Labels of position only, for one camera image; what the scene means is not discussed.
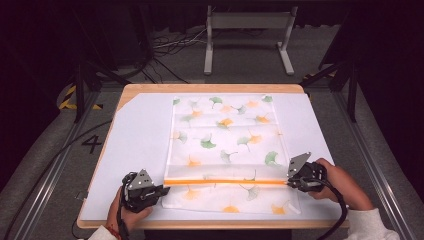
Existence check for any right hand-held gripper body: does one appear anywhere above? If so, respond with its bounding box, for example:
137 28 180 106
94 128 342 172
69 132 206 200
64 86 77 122
288 152 328 193

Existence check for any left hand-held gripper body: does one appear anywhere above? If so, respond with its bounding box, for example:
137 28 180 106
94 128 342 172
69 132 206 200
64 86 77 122
120 168 158 214

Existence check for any white leaf-print cloth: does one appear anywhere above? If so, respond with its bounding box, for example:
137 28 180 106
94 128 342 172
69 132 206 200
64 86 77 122
161 94 303 216

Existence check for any person's left hand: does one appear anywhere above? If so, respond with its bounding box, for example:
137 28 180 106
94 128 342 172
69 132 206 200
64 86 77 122
106 187 154 233

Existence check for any person's right hand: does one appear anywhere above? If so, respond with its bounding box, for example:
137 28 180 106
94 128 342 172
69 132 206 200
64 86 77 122
308 158 363 204

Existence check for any red wrist band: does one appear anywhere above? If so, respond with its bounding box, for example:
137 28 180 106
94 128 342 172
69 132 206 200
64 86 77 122
105 225 122 240

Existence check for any white table sheet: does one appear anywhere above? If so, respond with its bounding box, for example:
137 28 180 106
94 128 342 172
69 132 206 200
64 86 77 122
79 92 344 222

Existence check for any black tripod stand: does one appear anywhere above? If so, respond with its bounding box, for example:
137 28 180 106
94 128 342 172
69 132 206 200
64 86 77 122
301 59 360 123
71 6 132 124

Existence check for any wooden table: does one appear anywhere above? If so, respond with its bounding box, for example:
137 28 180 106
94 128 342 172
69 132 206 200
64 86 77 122
76 83 351 231

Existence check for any yellow black floor tape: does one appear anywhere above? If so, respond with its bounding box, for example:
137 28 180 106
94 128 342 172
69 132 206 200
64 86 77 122
58 84 103 111

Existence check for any white metal stand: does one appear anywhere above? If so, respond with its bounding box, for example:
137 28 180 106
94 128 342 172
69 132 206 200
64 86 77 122
203 4 299 76

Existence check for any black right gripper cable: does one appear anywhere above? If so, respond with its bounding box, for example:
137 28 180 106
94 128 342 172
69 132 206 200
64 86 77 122
313 179 350 240

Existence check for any aluminium floor rail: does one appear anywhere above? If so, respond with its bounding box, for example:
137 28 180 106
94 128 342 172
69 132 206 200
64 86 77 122
9 89 102 240
331 90 418 240

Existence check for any long black floor cable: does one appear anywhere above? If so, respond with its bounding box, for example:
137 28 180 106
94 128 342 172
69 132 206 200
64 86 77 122
1 119 113 240

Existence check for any black floor cable bundle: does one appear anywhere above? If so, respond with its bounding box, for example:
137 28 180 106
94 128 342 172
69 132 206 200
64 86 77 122
141 49 192 85

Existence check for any white floor cable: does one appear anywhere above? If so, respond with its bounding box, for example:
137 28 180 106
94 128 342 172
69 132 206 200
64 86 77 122
153 28 208 50

